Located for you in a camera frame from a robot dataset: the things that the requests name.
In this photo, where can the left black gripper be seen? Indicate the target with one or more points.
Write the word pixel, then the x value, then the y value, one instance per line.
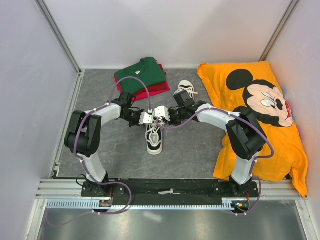
pixel 136 123

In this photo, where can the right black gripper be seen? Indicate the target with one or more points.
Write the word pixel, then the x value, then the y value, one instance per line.
pixel 171 121

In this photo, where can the white shoelace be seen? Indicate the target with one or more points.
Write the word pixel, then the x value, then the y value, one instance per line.
pixel 154 128

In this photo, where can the black white sneaker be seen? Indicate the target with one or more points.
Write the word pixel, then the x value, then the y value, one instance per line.
pixel 187 86
pixel 154 144

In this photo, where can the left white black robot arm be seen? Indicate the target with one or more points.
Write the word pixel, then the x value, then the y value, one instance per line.
pixel 83 136

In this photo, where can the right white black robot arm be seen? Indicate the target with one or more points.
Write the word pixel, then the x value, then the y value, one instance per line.
pixel 246 137

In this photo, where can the black white sneaker tied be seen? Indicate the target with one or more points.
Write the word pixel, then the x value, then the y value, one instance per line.
pixel 187 86

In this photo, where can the pink folded t-shirt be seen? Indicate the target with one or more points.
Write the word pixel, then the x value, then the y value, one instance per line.
pixel 142 94

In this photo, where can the green folded t-shirt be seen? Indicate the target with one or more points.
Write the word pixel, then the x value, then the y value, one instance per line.
pixel 140 75

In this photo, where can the orange Mickey Mouse pillow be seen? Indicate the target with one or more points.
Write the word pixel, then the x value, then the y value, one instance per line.
pixel 236 86

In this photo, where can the white tape scrap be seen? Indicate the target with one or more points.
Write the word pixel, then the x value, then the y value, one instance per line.
pixel 169 192

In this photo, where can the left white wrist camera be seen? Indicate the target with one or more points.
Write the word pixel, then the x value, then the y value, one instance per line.
pixel 146 118

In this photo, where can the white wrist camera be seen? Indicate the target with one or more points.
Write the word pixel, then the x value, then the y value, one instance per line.
pixel 162 112
pixel 146 118

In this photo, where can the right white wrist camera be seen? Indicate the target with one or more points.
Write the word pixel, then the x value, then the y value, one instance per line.
pixel 162 112

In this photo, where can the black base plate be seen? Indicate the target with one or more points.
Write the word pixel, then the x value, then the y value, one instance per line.
pixel 146 190

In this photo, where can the grey slotted cable duct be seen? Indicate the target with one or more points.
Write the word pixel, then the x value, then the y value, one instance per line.
pixel 99 205

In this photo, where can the left aluminium corner post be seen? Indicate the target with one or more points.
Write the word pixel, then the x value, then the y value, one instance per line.
pixel 58 34

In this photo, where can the aluminium corner post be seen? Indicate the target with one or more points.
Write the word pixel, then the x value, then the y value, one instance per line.
pixel 279 29
pixel 58 34

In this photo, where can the right aluminium corner post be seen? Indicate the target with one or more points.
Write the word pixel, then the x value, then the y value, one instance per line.
pixel 279 29

